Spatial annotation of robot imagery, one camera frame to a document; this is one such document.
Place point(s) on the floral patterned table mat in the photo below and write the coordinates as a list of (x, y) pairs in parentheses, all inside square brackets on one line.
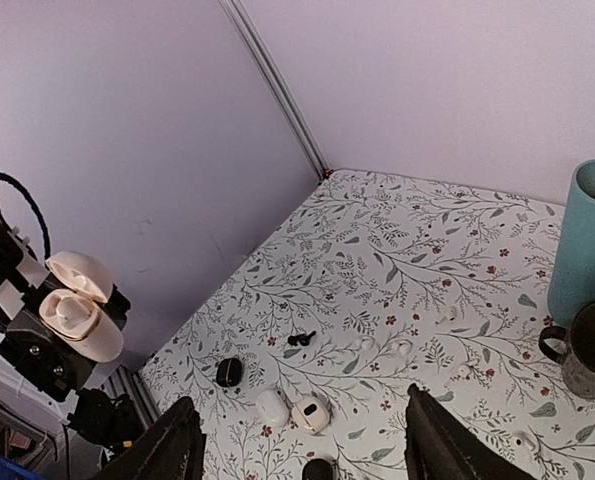
[(370, 254)]

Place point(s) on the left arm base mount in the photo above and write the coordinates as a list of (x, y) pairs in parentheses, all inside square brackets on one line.
[(112, 423)]

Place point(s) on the black small earbud case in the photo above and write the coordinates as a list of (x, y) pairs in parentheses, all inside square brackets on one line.
[(229, 372)]

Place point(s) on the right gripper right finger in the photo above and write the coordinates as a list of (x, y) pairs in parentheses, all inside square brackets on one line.
[(439, 447)]

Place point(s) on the black oval earbud case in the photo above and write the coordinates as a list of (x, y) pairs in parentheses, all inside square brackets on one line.
[(318, 469)]

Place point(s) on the dark grey mug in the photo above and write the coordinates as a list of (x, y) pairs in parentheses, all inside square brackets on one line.
[(573, 349)]

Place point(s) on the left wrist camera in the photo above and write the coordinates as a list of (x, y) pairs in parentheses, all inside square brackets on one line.
[(21, 274)]

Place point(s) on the white earbud mat centre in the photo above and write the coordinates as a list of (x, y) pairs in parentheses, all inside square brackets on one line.
[(365, 343)]

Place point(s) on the white earbud near vase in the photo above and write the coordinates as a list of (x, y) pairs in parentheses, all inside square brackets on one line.
[(448, 316)]

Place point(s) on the white earbud beside centre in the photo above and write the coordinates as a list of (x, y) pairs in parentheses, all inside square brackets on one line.
[(402, 348)]

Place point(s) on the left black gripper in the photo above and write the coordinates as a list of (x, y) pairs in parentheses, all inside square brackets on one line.
[(43, 358)]

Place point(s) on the teal tall vase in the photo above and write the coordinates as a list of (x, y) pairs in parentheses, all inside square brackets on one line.
[(572, 283)]

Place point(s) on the white earbud near mug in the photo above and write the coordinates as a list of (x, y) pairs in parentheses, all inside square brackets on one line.
[(465, 371)]

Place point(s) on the white closed earbud case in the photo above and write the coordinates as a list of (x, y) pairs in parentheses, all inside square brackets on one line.
[(272, 409)]

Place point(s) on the black earbud pair left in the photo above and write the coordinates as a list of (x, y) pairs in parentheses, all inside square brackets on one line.
[(302, 339)]

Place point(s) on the white open earbud case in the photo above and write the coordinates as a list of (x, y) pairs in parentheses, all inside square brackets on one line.
[(311, 414)]

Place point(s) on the white earbud on mat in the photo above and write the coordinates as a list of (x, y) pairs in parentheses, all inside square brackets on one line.
[(521, 439)]

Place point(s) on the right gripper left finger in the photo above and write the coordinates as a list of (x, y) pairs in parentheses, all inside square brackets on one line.
[(172, 448)]

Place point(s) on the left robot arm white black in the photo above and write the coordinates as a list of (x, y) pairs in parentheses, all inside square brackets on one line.
[(19, 396)]

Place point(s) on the left aluminium frame post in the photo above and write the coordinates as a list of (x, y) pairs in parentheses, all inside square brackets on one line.
[(262, 58)]

